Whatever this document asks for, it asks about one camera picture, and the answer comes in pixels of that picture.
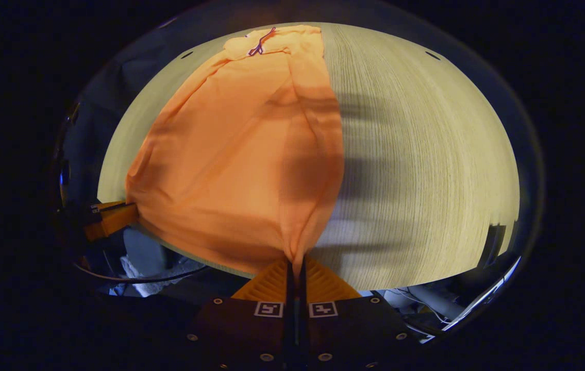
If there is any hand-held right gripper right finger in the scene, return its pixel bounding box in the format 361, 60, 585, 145
297, 257, 412, 371

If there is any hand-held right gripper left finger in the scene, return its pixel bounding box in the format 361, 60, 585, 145
184, 258, 296, 371

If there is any orange T-shirt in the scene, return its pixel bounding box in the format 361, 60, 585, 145
125, 25, 345, 276

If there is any grey rounded object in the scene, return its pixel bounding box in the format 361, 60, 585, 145
123, 227, 170, 277

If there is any white cloth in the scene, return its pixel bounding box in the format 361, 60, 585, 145
119, 255, 205, 298

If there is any black cable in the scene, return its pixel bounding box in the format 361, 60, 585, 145
73, 260, 208, 285

